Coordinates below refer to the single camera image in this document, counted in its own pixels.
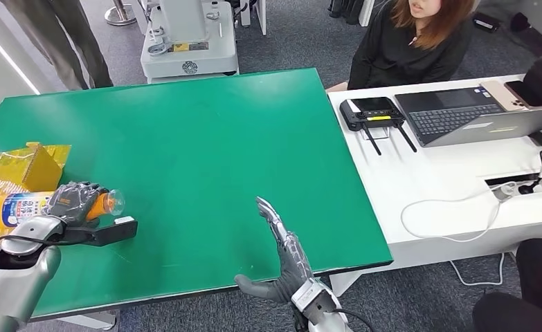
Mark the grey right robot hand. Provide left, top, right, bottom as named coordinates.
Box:
left=233, top=196, right=315, bottom=304

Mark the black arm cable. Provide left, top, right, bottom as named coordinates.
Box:
left=330, top=309, right=368, bottom=332
left=0, top=233, right=93, bottom=248

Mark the black plug with cable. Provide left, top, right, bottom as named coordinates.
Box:
left=518, top=149, right=542, bottom=196

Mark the orange plastic bottle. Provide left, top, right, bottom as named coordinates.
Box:
left=0, top=189, right=126, bottom=229

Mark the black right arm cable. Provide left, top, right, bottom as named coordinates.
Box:
left=330, top=309, right=368, bottom=332

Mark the white charger cable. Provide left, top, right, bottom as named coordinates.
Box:
left=399, top=181, right=519, bottom=288

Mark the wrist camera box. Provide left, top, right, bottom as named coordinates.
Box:
left=291, top=277, right=343, bottom=326
left=64, top=216, right=138, bottom=248

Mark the grey open laptop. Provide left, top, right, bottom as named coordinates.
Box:
left=393, top=85, right=542, bottom=148

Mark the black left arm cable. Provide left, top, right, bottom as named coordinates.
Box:
left=0, top=233, right=93, bottom=248

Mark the seated person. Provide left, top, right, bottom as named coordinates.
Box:
left=325, top=0, right=476, bottom=94

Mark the dark screen smartphone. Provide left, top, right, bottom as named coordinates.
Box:
left=503, top=80, right=534, bottom=109

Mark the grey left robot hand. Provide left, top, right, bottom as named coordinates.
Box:
left=41, top=181, right=111, bottom=230

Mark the yellow taped cardboard box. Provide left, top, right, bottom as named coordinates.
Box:
left=0, top=142, right=72, bottom=264

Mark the black remote controller with antennas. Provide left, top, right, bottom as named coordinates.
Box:
left=339, top=96, right=418, bottom=157

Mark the white table foot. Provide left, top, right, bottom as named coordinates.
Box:
left=329, top=270, right=363, bottom=298

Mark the white furniture panel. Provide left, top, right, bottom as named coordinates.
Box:
left=240, top=0, right=268, bottom=36

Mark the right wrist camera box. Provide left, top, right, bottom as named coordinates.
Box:
left=291, top=277, right=343, bottom=326

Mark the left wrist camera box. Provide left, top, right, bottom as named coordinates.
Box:
left=64, top=216, right=138, bottom=248

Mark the black floor device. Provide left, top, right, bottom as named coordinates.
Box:
left=471, top=11, right=505, bottom=33

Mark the metal stanchion base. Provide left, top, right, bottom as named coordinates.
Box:
left=104, top=0, right=137, bottom=26

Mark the beige smartphone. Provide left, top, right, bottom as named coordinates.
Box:
left=480, top=80, right=527, bottom=112

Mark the walking person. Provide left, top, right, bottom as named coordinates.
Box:
left=0, top=0, right=115, bottom=91

